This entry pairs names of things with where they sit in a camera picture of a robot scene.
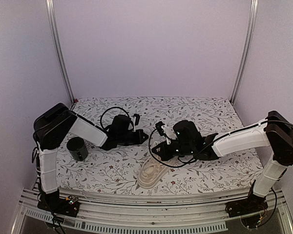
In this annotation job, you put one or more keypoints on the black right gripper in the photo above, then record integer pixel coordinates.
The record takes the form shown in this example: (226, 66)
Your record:
(164, 155)

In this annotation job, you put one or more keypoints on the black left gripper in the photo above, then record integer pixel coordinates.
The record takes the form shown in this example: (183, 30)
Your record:
(139, 140)

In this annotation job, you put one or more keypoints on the white lace sneaker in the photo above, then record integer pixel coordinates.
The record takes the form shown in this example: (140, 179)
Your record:
(151, 173)

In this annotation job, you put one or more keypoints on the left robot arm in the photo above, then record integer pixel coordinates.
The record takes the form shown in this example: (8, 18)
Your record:
(51, 128)

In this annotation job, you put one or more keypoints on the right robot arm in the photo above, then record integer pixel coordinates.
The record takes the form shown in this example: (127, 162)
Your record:
(274, 131)

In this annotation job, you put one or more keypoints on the floral patterned table mat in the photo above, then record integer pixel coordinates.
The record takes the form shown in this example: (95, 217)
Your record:
(115, 171)

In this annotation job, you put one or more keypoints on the dark green cup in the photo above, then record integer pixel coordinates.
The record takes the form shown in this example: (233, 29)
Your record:
(77, 148)

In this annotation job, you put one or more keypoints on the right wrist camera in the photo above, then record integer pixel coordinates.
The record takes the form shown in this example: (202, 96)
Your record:
(165, 131)

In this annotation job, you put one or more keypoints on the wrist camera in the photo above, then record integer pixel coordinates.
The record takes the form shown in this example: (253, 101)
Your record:
(135, 121)
(165, 131)

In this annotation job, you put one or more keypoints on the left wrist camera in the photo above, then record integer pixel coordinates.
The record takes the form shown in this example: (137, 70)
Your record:
(135, 121)

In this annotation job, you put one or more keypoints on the front aluminium rail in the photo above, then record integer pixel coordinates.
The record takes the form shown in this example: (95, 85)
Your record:
(171, 214)

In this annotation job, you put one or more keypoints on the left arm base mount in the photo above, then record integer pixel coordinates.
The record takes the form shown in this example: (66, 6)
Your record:
(68, 206)

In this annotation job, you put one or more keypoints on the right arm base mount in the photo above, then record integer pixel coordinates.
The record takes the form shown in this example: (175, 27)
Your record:
(246, 206)

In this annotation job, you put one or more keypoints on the left aluminium frame post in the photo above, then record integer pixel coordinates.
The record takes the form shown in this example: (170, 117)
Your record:
(57, 44)

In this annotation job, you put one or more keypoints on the aluminium frame post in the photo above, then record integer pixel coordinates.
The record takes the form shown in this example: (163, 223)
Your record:
(246, 50)
(57, 44)

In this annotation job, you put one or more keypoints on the right aluminium frame post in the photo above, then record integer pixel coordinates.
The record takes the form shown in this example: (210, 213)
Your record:
(246, 50)

